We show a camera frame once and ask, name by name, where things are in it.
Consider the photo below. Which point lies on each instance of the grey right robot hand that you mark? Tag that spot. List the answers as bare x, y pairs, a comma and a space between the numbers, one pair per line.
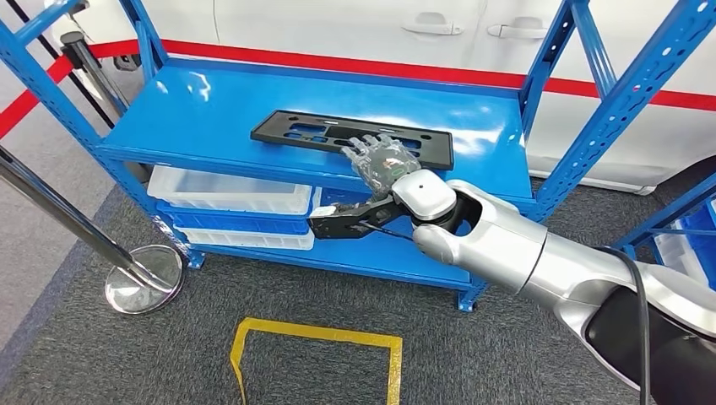
386, 165

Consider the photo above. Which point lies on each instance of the black plastic panel part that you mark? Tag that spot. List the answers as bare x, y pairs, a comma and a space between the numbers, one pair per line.
268, 131

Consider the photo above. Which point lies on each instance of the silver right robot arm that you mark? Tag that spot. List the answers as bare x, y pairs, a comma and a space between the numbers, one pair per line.
503, 246

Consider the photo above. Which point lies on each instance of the blue metal shelf rack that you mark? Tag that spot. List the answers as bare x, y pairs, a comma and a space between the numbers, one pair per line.
671, 211
224, 106

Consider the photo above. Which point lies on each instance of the red barrier belt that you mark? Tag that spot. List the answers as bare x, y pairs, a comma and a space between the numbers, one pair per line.
335, 61

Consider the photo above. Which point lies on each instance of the white car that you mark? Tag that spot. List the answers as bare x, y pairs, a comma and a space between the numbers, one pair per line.
335, 28

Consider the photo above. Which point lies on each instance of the translucent white plastic bin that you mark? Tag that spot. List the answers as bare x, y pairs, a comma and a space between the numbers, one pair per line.
224, 201

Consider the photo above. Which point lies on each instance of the yellow floor tape square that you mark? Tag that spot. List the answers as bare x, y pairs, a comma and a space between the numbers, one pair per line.
319, 332

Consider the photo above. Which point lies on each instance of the blue plastic bin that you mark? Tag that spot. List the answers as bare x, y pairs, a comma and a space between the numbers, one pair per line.
702, 246

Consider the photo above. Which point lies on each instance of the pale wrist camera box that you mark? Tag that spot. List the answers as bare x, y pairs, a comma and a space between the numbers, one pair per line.
321, 211

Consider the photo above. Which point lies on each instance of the chrome stanchion post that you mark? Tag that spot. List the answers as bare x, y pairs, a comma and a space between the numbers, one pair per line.
61, 215
84, 61

